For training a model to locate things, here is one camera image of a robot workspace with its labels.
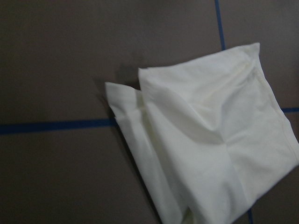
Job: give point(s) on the cream long-sleeve cat shirt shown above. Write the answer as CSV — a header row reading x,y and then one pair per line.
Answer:
x,y
208,136

